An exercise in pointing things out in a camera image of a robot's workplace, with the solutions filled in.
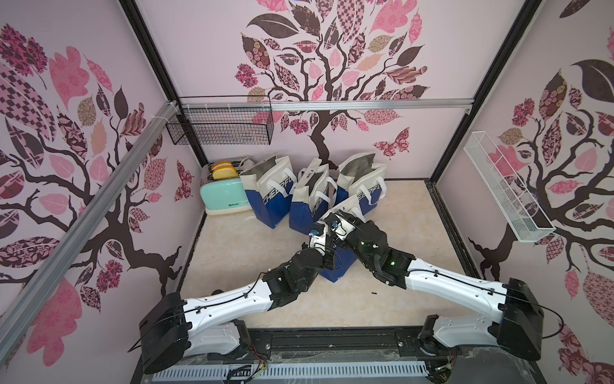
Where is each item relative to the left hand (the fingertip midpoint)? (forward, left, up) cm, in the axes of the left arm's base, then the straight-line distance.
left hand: (332, 242), depth 74 cm
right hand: (+7, -2, +5) cm, 9 cm away
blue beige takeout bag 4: (+12, -7, +4) cm, 15 cm away
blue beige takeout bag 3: (+24, -13, +2) cm, 28 cm away
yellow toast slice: (+35, +43, -2) cm, 55 cm away
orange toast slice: (+40, +46, -2) cm, 61 cm away
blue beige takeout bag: (+25, +23, +1) cm, 34 cm away
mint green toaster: (+28, +44, -9) cm, 52 cm away
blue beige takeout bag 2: (+18, +6, +3) cm, 19 cm away
